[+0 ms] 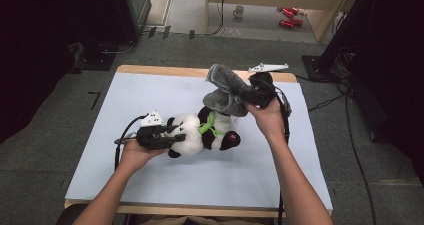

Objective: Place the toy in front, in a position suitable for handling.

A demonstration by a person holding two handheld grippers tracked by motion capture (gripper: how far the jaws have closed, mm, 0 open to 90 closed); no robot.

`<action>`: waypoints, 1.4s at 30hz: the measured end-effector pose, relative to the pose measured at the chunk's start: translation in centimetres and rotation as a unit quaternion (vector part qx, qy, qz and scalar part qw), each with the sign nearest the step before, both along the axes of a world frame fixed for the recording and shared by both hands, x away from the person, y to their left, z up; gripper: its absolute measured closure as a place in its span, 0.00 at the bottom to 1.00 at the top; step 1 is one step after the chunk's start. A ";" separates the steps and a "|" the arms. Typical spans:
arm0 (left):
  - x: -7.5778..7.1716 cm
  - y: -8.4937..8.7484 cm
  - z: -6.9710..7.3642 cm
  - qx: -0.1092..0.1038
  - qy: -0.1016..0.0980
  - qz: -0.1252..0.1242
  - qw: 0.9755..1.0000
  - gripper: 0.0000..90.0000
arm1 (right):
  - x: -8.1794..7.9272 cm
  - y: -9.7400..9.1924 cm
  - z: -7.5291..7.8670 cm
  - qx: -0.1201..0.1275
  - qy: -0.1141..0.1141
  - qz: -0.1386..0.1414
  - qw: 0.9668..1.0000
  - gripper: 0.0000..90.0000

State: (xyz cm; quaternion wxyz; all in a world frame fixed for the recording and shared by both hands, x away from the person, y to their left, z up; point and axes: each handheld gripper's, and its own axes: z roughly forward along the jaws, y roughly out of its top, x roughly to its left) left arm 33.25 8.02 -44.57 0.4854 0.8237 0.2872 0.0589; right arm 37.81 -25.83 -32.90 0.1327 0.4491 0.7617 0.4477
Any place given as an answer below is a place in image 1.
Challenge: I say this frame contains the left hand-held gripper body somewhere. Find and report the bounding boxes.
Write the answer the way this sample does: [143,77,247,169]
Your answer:
[136,110,174,151]

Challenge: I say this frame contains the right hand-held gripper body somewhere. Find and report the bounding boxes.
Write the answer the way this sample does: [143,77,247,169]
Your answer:
[248,63,289,109]

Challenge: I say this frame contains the panda plush toy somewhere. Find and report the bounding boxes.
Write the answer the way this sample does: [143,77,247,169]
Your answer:
[165,105,242,159]

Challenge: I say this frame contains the grey fluffy garment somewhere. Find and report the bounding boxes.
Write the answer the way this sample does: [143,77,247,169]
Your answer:
[202,63,255,117]

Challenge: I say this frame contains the person's left hand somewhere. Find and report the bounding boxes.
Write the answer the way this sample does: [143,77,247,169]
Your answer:
[119,138,169,173]

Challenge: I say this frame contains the person's right hand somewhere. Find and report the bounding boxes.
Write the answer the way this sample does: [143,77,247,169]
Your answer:
[245,97,288,140]

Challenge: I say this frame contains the black stand base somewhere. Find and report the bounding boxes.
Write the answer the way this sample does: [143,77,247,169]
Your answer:
[301,54,338,83]
[70,41,118,74]

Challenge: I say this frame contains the red can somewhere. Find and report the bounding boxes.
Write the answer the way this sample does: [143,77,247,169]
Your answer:
[281,6,300,19]

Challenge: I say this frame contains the dark glass cabinet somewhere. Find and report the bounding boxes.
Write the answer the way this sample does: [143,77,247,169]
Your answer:
[113,0,153,43]

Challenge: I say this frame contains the black curtain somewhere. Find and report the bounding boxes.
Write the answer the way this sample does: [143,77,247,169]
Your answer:
[328,0,424,186]
[0,0,129,144]

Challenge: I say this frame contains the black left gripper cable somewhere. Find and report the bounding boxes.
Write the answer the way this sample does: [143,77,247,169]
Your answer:
[114,114,149,171]

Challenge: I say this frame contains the black floor cable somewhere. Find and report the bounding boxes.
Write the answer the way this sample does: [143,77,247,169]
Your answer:
[205,0,227,37]
[99,39,140,55]
[344,84,378,225]
[307,92,348,113]

